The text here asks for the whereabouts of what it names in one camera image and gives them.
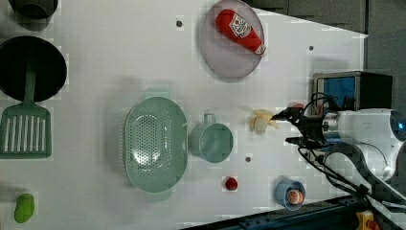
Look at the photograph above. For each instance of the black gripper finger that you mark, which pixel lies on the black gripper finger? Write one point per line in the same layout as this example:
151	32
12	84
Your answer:
295	140
289	114

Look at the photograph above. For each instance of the green oval strainer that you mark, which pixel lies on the green oval strainer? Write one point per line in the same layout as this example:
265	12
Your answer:
155	144

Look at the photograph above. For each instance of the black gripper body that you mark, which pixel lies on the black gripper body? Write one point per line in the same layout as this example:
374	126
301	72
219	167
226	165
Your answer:
312	131

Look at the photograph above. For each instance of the yellow red emergency button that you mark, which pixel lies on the yellow red emergency button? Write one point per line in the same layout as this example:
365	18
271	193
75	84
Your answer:
366	221

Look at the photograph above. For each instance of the small red tomato toy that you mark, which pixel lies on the small red tomato toy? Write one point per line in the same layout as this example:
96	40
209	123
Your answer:
231	184

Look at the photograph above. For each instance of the red strawberry toy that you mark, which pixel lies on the red strawberry toy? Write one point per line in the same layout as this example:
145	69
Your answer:
296	105

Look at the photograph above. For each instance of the green pepper toy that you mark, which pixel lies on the green pepper toy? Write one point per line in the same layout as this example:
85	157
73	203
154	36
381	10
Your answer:
24	208

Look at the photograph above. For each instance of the green mug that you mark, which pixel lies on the green mug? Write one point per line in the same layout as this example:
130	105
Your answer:
210	140

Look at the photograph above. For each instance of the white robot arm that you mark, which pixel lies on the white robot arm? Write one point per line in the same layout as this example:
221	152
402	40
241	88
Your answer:
357	152

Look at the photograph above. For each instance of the grey round plate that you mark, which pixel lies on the grey round plate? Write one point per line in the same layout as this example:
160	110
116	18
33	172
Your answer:
227	58

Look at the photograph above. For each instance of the peeled banana toy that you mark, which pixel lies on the peeled banana toy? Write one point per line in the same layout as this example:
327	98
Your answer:
262	120

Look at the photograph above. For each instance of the blue cup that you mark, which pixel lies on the blue cup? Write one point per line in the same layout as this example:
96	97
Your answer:
283	187

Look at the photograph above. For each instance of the black round pan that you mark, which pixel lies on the black round pan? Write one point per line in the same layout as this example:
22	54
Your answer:
30	54

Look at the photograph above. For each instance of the red ketchup bottle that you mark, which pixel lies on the red ketchup bottle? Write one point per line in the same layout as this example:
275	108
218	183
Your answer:
240	31

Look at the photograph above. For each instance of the black toaster oven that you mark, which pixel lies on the black toaster oven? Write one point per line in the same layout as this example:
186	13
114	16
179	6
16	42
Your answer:
351	91

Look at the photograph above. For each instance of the dark grey cup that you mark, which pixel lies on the dark grey cup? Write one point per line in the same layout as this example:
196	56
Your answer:
34	9

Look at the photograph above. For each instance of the green spatula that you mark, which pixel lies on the green spatula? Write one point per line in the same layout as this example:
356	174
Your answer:
26	127

